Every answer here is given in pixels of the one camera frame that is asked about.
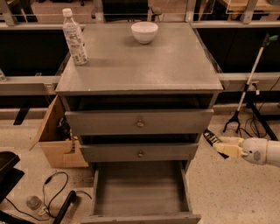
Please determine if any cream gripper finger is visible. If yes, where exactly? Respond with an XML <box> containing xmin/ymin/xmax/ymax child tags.
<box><xmin>215</xmin><ymin>143</ymin><xmax>247</xmax><ymax>158</ymax></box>
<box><xmin>220</xmin><ymin>136</ymin><xmax>244</xmax><ymax>146</ymax></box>

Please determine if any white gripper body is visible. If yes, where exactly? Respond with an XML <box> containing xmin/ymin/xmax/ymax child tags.
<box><xmin>241</xmin><ymin>137</ymin><xmax>268</xmax><ymax>165</ymax></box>

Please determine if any black rxbar chocolate bar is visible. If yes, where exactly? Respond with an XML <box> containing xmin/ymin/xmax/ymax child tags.
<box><xmin>203</xmin><ymin>129</ymin><xmax>221</xmax><ymax>147</ymax></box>

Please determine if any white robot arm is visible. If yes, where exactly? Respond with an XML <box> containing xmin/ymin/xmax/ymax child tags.
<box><xmin>213</xmin><ymin>136</ymin><xmax>280</xmax><ymax>167</ymax></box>

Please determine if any grey top drawer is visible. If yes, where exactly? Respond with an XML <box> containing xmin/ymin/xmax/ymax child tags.
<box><xmin>66</xmin><ymin>109</ymin><xmax>214</xmax><ymax>136</ymax></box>

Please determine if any grey wooden drawer cabinet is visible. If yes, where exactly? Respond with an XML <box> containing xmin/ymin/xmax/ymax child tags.
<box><xmin>54</xmin><ymin>22</ymin><xmax>224</xmax><ymax>224</ymax></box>

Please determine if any grey open bottom drawer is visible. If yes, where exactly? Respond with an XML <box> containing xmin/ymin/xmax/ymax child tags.
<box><xmin>81</xmin><ymin>161</ymin><xmax>201</xmax><ymax>224</ymax></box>

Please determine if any grey middle drawer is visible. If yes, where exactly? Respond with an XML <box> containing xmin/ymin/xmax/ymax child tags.
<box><xmin>80</xmin><ymin>143</ymin><xmax>198</xmax><ymax>163</ymax></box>

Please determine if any white reacher grabber stick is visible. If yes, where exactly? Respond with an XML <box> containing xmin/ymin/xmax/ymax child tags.
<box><xmin>223</xmin><ymin>33</ymin><xmax>279</xmax><ymax>132</ymax></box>

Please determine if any white ceramic bowl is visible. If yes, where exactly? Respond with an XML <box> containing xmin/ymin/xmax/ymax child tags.
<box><xmin>131</xmin><ymin>22</ymin><xmax>158</xmax><ymax>44</ymax></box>

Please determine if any brown cardboard box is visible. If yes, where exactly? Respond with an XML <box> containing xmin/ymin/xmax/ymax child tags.
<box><xmin>30</xmin><ymin>96</ymin><xmax>88</xmax><ymax>168</ymax></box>

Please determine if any clear plastic water bottle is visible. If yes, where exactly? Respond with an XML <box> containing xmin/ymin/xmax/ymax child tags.
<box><xmin>62</xmin><ymin>8</ymin><xmax>88</xmax><ymax>66</ymax></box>

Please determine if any clear round floor disc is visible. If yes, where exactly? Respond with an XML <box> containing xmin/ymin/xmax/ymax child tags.
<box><xmin>26</xmin><ymin>196</ymin><xmax>42</xmax><ymax>210</ymax></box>

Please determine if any black equipment base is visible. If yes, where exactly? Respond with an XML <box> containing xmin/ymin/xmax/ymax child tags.
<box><xmin>0</xmin><ymin>151</ymin><xmax>25</xmax><ymax>203</ymax></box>

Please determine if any black handle on floor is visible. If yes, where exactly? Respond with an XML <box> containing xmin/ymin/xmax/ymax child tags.
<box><xmin>52</xmin><ymin>190</ymin><xmax>77</xmax><ymax>224</ymax></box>

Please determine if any black cable on floor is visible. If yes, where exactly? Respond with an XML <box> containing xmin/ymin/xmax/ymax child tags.
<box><xmin>3</xmin><ymin>171</ymin><xmax>93</xmax><ymax>222</ymax></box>

